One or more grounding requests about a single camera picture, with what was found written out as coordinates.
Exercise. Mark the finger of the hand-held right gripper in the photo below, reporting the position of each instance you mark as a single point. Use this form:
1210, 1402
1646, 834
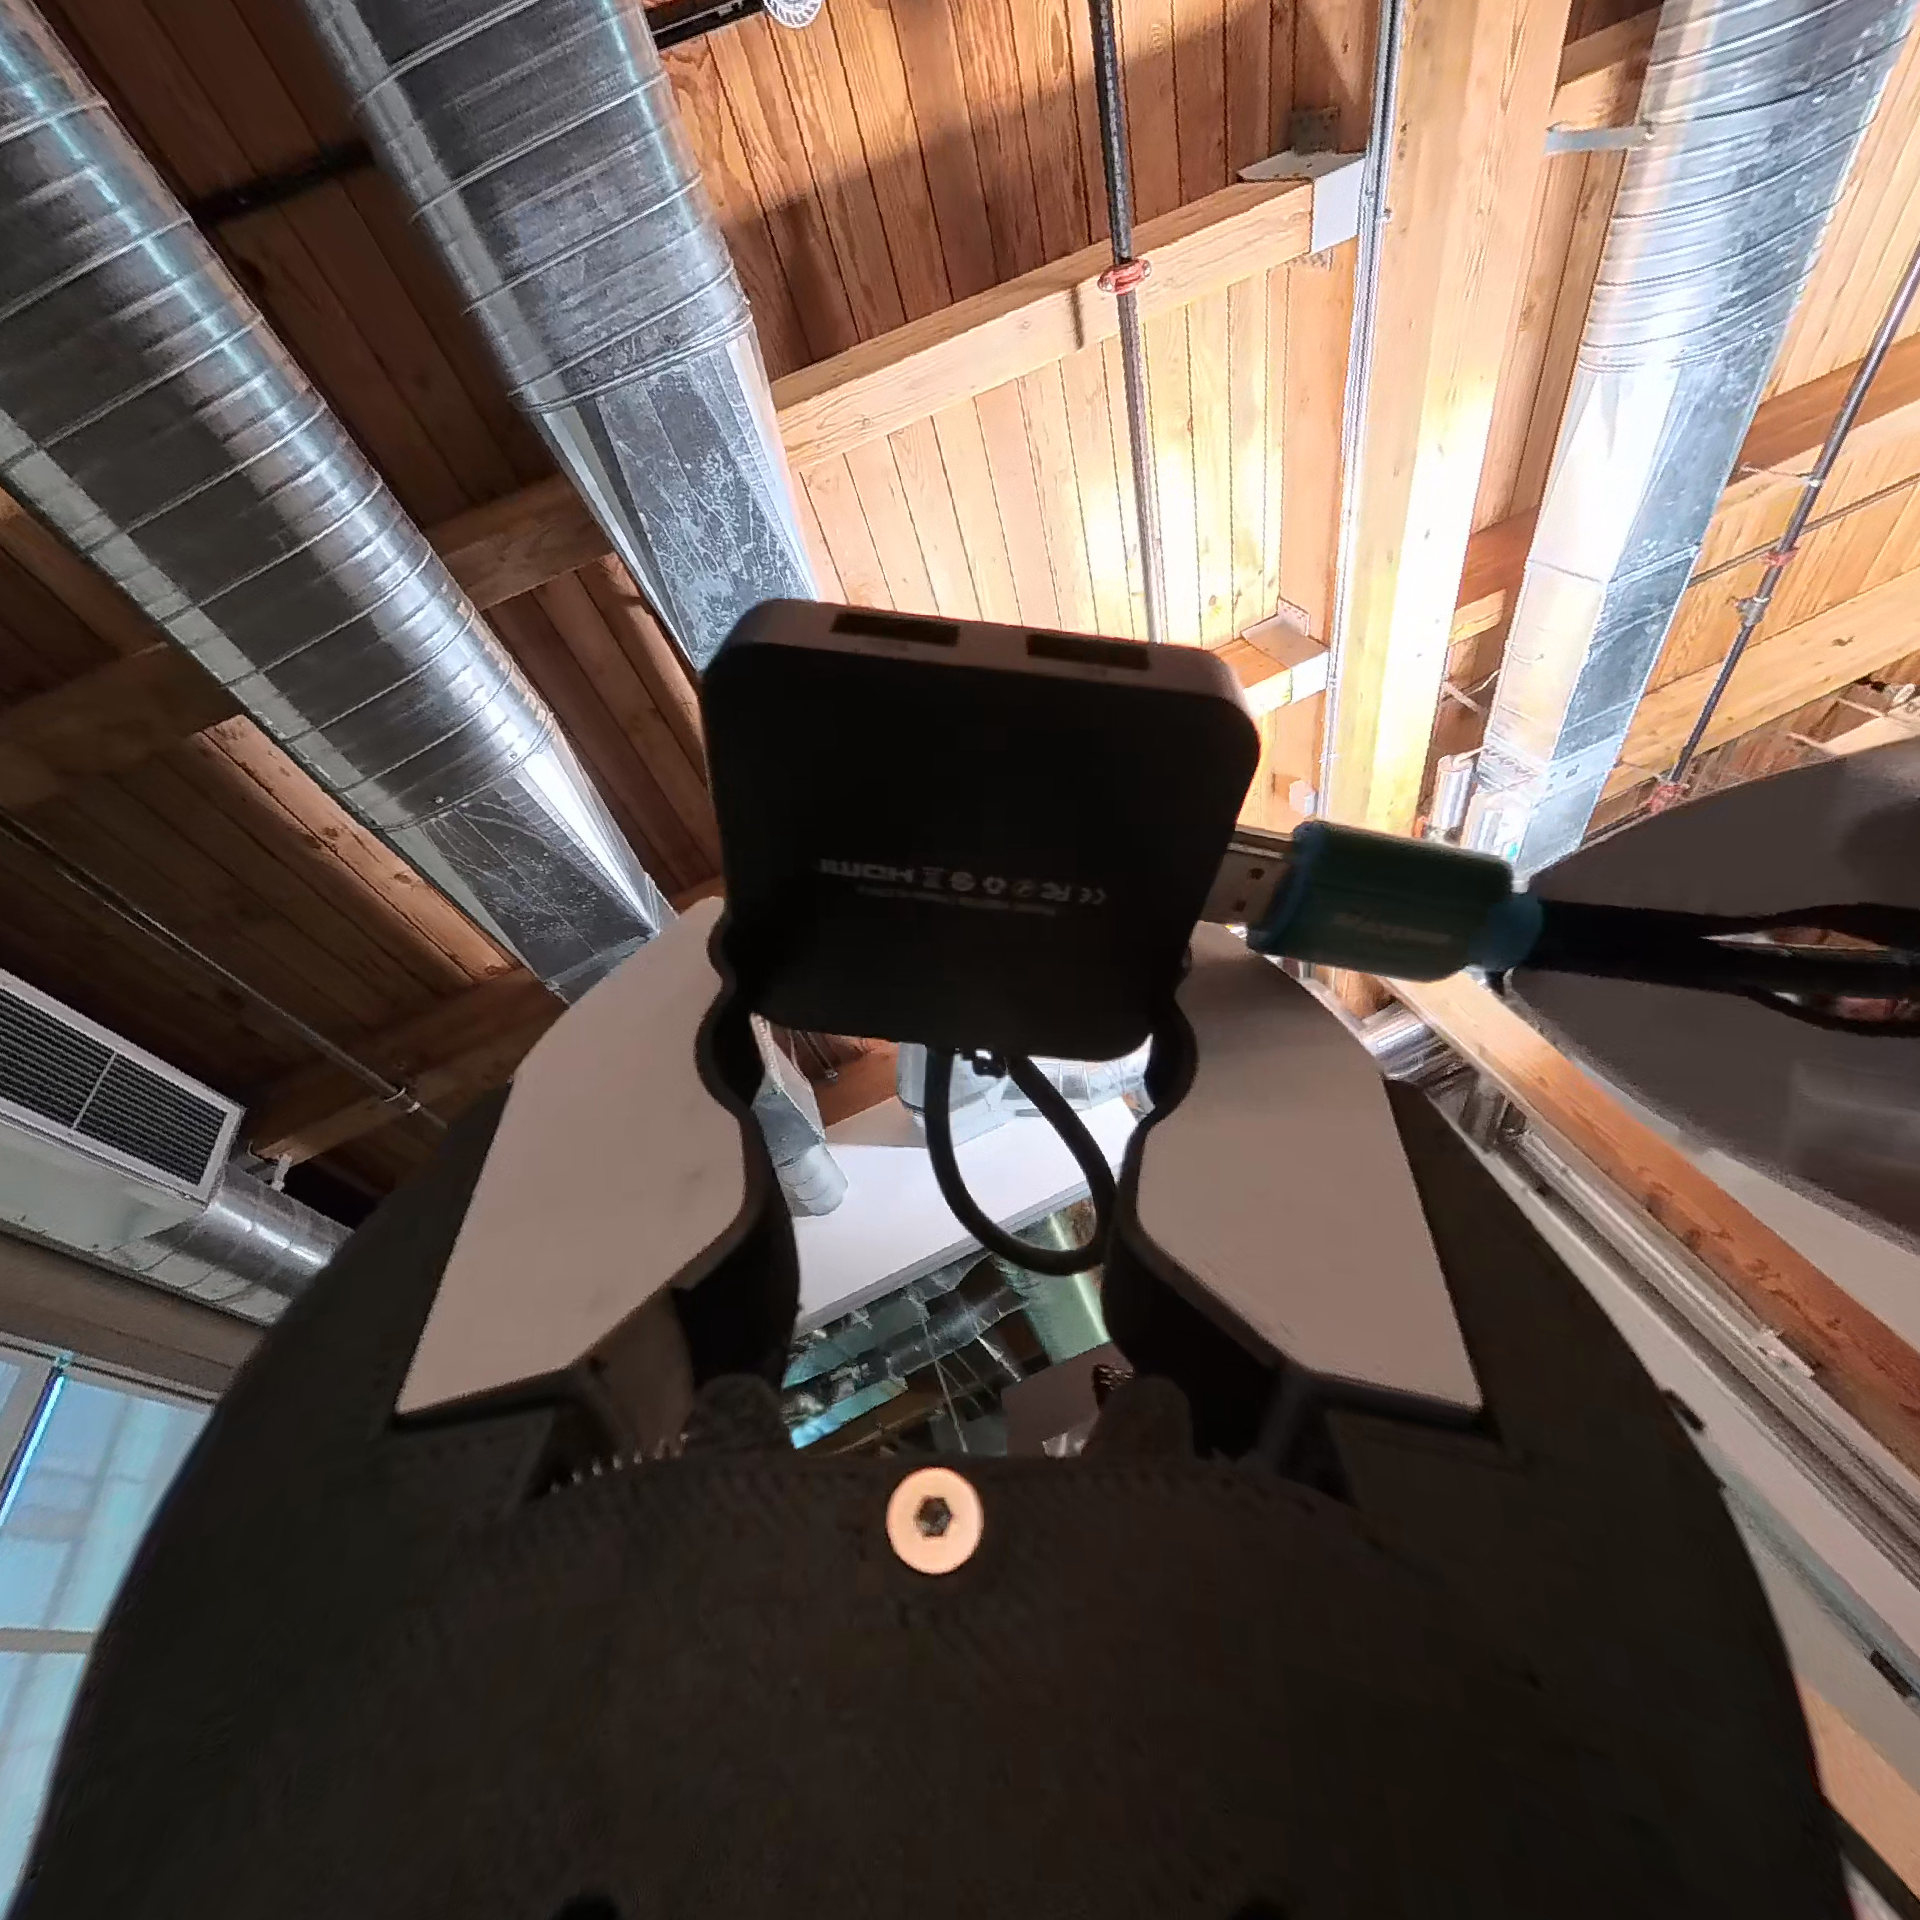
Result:
1769, 839
1769, 1095

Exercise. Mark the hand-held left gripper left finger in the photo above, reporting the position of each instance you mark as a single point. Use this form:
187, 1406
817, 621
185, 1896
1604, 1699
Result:
600, 1200

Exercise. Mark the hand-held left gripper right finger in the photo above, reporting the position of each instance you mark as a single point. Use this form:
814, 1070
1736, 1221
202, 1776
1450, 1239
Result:
1305, 1200

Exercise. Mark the black HDMI adapter hub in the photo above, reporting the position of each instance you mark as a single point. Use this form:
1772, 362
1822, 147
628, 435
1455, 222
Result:
974, 810

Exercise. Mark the large office window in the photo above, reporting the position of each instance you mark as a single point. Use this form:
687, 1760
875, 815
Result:
89, 1500

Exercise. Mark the grey sprinkler pipe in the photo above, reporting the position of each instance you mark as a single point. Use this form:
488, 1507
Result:
1127, 375

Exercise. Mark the silver ventilation duct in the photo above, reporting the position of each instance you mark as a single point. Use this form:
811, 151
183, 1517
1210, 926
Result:
1651, 375
225, 495
600, 271

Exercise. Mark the white wall air vent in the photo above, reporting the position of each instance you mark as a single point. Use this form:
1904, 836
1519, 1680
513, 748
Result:
105, 1088

